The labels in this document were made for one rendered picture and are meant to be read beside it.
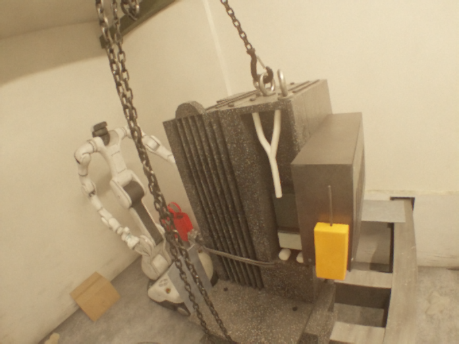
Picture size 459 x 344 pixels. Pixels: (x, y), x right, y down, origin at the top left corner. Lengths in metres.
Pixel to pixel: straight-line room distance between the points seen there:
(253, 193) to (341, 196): 0.27
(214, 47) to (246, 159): 1.43
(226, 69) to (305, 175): 1.58
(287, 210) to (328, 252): 0.21
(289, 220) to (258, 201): 0.12
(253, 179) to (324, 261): 0.29
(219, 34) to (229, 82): 0.41
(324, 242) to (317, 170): 0.16
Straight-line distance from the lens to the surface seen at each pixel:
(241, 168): 0.66
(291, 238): 0.76
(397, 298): 1.28
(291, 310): 0.93
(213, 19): 2.06
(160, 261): 2.29
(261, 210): 0.70
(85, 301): 2.58
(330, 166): 0.48
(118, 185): 1.81
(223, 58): 2.00
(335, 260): 0.59
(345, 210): 0.53
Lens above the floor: 1.68
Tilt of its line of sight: 21 degrees down
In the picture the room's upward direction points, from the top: 15 degrees counter-clockwise
